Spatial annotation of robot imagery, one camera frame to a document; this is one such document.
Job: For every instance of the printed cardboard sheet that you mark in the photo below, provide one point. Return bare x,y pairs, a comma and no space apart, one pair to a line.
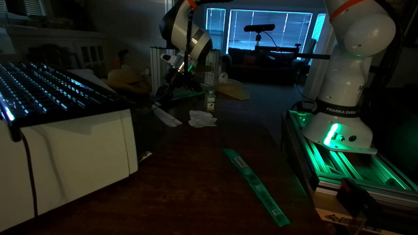
335,216

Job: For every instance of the crumpled white tissue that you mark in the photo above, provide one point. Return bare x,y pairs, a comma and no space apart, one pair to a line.
201,119

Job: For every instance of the small black box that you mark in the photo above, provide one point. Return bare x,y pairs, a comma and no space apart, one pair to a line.
357,198

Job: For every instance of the yellow flat sheet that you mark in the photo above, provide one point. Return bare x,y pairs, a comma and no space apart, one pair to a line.
235,89

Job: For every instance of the green flat strip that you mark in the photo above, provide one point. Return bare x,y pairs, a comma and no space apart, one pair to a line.
256,187

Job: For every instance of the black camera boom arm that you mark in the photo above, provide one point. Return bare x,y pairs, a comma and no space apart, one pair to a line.
301,55

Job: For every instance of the white cabinet with glass doors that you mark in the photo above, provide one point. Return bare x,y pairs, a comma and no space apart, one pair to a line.
92,54

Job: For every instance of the yellow rounded object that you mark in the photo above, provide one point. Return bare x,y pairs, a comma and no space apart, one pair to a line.
126,80

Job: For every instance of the black stereo camera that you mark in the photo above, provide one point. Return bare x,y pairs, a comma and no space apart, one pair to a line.
259,28

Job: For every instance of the wide blue lit window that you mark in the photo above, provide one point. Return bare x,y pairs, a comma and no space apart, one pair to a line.
269,28

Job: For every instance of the white dish rack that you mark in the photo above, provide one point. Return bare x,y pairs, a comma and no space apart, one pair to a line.
66,144

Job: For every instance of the robot mounting base frame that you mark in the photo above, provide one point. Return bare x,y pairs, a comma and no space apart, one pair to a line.
357,170

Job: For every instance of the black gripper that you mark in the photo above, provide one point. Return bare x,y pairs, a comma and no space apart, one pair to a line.
179,75

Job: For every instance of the small glass jar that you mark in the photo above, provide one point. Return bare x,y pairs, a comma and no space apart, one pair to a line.
211,101

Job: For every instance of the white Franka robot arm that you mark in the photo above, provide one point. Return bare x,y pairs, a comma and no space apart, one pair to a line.
348,79

